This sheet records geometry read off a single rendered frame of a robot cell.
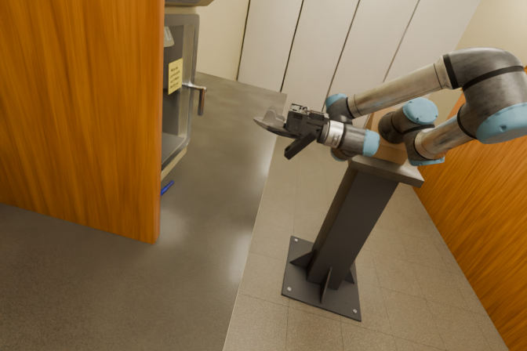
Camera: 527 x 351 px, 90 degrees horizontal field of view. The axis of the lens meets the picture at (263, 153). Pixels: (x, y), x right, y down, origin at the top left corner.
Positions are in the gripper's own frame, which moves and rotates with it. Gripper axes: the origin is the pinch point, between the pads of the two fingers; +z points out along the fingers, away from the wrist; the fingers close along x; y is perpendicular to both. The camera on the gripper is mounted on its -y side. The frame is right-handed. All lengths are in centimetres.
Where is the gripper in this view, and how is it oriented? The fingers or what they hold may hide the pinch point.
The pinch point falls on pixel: (256, 121)
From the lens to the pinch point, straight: 79.7
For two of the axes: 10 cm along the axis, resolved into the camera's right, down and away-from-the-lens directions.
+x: -1.5, 4.7, -8.7
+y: 2.0, -8.5, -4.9
